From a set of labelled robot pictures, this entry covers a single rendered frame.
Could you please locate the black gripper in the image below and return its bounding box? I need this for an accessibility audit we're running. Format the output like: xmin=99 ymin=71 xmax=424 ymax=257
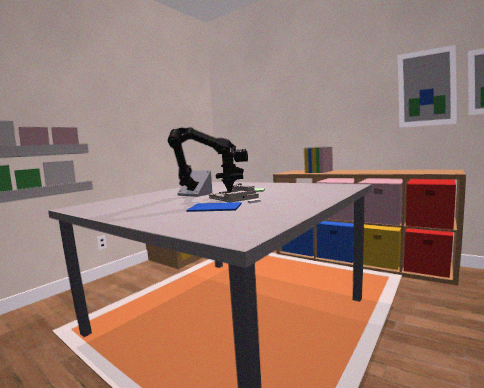
xmin=216 ymin=162 xmax=243 ymax=193

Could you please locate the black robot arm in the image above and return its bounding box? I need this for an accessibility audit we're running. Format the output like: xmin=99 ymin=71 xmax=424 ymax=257
xmin=168 ymin=127 xmax=248 ymax=191

